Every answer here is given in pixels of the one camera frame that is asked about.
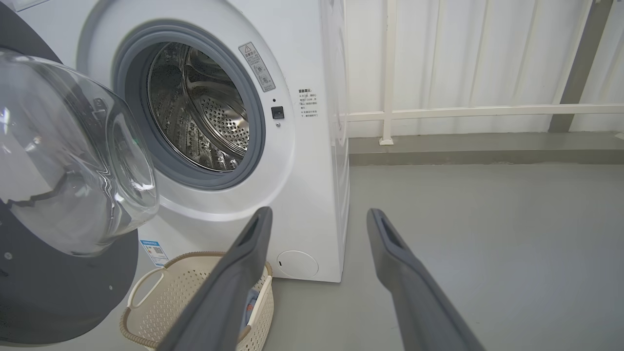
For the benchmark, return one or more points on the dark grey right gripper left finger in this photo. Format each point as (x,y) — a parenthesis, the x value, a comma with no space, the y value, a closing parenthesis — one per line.
(219,292)

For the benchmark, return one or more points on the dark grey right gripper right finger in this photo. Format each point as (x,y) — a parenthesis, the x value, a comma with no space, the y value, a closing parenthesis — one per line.
(419,302)

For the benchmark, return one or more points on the blue printed garment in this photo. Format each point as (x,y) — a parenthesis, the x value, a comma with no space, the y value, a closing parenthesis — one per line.
(251,304)

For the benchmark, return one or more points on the white front-load washing machine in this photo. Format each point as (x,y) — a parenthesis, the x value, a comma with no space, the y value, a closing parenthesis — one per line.
(302,195)

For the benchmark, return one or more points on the cream perforated laundry basket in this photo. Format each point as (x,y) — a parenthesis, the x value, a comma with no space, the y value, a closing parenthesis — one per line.
(161,312)

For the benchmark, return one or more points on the white metal railing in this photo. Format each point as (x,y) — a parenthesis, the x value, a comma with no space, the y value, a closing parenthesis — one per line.
(388,73)

